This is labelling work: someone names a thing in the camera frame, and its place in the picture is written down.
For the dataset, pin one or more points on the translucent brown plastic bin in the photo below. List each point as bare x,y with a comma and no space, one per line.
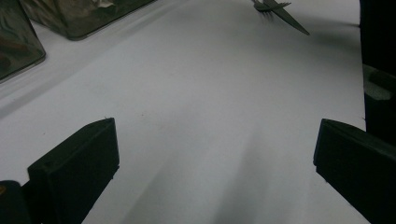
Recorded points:
77,15
15,40

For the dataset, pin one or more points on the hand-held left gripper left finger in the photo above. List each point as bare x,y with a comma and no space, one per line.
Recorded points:
74,168

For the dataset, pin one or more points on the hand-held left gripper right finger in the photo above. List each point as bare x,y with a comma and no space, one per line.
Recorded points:
358,165

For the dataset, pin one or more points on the metal fork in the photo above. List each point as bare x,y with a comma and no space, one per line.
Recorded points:
292,20

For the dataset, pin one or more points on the white table mat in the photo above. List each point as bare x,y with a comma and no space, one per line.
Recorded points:
202,93

